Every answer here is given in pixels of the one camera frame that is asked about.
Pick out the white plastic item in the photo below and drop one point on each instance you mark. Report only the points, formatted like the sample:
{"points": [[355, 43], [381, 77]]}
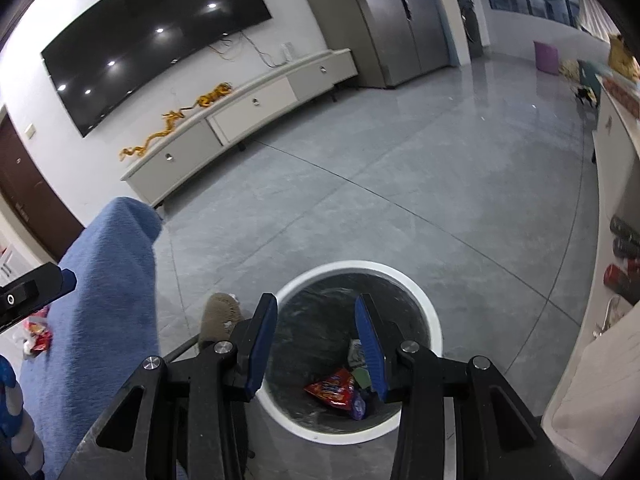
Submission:
{"points": [[607, 317]]}

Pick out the patterned cloth pile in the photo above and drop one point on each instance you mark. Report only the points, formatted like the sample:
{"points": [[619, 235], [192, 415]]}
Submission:
{"points": [[569, 70]]}

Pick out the crumpled red snack packets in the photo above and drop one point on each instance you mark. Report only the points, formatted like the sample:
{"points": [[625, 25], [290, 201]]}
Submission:
{"points": [[40, 342]]}

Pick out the person's blue trousered leg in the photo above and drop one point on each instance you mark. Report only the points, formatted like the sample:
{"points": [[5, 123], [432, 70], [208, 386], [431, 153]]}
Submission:
{"points": [[100, 310]]}

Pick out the purple wrapper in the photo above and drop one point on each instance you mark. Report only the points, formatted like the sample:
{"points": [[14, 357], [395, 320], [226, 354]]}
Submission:
{"points": [[358, 407]]}

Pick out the large black television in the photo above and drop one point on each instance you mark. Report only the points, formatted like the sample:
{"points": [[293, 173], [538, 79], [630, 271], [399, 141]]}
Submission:
{"points": [[150, 35]]}

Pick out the white coffee table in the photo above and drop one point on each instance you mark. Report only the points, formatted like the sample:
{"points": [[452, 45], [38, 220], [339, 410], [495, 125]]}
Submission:
{"points": [[615, 170]]}

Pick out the dark can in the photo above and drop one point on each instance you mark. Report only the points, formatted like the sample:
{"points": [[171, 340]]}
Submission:
{"points": [[627, 250], [625, 227]]}

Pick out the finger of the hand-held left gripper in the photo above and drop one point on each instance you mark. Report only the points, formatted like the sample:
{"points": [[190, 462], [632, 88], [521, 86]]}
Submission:
{"points": [[35, 290]]}

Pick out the green wrapper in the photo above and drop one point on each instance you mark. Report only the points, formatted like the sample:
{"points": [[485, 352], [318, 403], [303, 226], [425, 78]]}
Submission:
{"points": [[361, 377]]}

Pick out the white television cabinet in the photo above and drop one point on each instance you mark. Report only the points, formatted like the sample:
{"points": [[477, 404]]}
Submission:
{"points": [[250, 105]]}

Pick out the grey refrigerator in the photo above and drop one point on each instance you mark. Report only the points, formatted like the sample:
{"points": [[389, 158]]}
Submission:
{"points": [[395, 25]]}

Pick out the white round trash bin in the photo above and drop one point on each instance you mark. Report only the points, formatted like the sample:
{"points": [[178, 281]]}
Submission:
{"points": [[320, 330]]}

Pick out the small black object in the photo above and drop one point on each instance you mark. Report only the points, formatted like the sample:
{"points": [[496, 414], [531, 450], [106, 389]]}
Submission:
{"points": [[581, 95]]}

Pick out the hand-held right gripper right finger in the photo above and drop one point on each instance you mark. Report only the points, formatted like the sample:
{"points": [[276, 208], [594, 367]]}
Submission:
{"points": [[372, 350]]}

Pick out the golden dragon ornament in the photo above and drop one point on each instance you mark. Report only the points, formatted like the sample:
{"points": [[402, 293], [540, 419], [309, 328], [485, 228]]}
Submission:
{"points": [[155, 136]]}

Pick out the golden tiger ornament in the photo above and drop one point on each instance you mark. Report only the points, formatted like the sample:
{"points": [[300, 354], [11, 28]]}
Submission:
{"points": [[212, 95]]}

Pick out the white wrapper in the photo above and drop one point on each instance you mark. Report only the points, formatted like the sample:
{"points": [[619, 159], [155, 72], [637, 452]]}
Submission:
{"points": [[356, 352]]}

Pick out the brown slipper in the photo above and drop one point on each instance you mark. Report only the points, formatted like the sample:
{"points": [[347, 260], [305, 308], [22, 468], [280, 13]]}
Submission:
{"points": [[217, 315]]}

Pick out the wall light switch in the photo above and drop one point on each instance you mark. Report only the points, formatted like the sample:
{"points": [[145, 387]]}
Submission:
{"points": [[31, 131]]}

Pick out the person's left forearm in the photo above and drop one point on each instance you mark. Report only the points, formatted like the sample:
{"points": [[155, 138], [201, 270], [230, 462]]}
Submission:
{"points": [[12, 410]]}

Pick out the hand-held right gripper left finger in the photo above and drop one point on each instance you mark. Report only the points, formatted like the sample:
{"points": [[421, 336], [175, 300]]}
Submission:
{"points": [[262, 350]]}

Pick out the white hanging sheet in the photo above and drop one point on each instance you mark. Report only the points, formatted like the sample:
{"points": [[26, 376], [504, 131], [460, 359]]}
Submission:
{"points": [[600, 15]]}

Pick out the purple stool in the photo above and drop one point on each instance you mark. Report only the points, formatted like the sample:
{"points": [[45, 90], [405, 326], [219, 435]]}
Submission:
{"points": [[546, 57]]}

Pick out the brown door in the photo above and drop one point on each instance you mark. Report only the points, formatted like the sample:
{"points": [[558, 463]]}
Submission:
{"points": [[30, 185]]}

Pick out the red patterned box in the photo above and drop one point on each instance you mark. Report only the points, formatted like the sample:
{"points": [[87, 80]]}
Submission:
{"points": [[622, 95]]}

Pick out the teal sofa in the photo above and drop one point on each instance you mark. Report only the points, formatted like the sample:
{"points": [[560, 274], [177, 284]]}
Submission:
{"points": [[590, 80]]}

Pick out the red snack packet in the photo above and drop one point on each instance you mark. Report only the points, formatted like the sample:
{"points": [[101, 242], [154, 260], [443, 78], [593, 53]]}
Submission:
{"points": [[332, 390]]}

